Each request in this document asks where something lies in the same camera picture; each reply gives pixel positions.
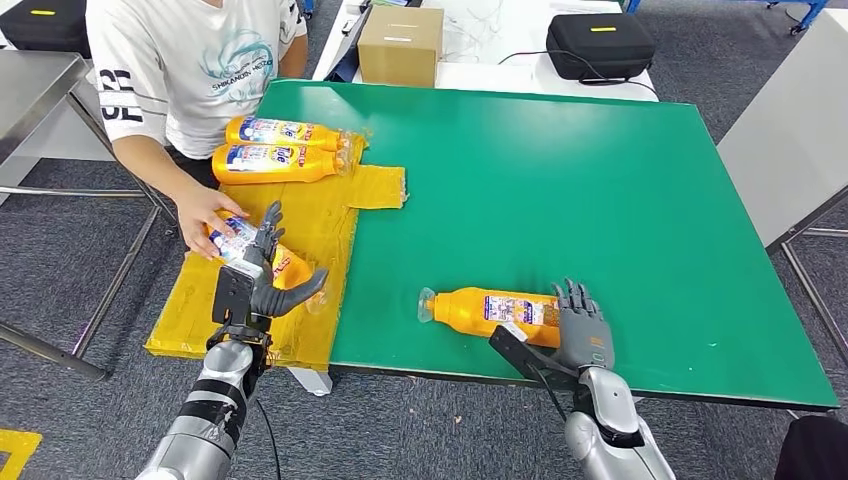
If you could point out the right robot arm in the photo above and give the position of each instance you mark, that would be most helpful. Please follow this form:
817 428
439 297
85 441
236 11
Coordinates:
609 397

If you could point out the steel table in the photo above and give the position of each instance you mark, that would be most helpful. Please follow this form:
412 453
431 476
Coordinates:
33 86

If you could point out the white table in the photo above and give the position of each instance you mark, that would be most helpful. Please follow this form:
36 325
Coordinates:
490 73

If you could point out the person's right hand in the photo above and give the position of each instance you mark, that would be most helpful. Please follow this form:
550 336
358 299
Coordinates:
202 215

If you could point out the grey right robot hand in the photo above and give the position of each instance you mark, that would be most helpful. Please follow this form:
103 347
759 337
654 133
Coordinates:
586 338

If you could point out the black seat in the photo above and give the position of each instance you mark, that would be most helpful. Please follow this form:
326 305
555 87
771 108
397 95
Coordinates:
815 454

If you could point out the black case yellow label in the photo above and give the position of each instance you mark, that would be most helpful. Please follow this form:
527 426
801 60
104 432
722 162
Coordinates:
599 50
40 30

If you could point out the blue wheeled frame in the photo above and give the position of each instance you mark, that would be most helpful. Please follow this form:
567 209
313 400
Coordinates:
813 12

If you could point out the grey table metal legs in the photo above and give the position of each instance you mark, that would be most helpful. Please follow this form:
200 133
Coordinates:
795 132

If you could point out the brown cardboard box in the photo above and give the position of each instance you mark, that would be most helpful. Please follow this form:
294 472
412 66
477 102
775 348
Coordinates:
401 46

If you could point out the person's right forearm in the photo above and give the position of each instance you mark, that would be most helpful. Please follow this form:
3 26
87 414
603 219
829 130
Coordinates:
149 166

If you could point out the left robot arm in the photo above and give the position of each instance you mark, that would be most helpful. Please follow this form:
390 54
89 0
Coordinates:
222 361

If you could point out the person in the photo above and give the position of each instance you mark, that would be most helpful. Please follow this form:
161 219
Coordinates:
192 73

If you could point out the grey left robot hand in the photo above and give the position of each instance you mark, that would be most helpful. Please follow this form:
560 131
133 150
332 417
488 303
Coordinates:
285 301

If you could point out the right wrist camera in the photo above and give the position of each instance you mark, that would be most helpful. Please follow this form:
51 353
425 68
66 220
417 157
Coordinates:
523 354

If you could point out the person's left forearm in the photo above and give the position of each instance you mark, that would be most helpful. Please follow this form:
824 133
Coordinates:
295 58

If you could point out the yellow taped mat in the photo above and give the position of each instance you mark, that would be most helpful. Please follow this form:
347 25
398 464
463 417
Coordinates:
331 218

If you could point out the orange detergent bottle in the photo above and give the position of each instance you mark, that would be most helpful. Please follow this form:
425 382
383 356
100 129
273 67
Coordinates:
464 314
291 268
265 175
324 139

